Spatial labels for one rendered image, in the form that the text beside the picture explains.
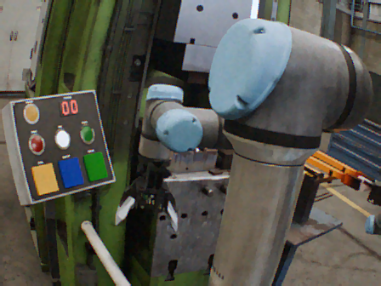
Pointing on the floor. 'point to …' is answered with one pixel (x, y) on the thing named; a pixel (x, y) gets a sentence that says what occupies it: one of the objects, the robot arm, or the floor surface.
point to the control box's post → (52, 240)
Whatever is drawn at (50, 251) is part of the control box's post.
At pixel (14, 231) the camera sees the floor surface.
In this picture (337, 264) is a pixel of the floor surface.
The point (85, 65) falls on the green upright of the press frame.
